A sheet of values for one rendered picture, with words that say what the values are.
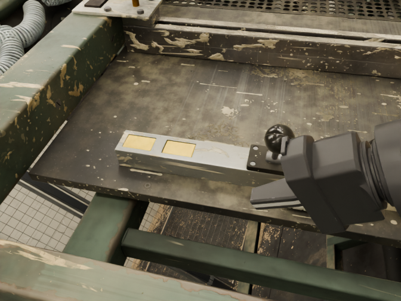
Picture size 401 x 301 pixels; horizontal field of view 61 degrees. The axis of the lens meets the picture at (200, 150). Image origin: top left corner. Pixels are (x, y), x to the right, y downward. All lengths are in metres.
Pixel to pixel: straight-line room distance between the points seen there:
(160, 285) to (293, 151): 0.22
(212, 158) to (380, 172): 0.29
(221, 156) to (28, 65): 0.41
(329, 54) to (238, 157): 0.37
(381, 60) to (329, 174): 0.55
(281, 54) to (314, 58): 0.07
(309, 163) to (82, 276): 0.29
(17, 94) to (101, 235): 0.28
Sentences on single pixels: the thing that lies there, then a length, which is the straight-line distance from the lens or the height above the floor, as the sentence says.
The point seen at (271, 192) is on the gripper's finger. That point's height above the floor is 1.51.
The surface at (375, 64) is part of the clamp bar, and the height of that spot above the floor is 1.29.
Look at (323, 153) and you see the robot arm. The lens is 0.34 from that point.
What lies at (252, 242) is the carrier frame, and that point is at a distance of 1.69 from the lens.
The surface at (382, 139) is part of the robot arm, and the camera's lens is 0.32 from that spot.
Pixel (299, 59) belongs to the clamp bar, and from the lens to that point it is 0.83.
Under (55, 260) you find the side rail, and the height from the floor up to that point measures 1.64.
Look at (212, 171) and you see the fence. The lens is 0.55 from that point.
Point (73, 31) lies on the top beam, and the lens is 0.83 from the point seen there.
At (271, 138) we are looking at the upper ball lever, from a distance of 0.43.
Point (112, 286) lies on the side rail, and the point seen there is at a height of 1.58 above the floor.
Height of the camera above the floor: 1.71
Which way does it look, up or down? 18 degrees down
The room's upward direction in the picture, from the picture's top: 55 degrees counter-clockwise
